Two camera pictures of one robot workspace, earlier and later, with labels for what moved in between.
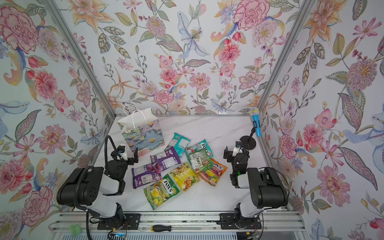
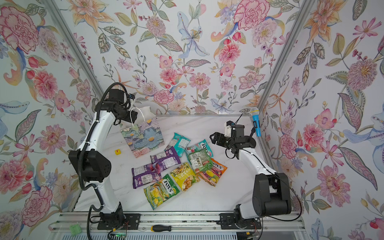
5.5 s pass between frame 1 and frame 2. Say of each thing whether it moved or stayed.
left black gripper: moved
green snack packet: stayed
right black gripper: moved
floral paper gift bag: stayed
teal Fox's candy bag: stayed
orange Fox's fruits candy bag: stayed
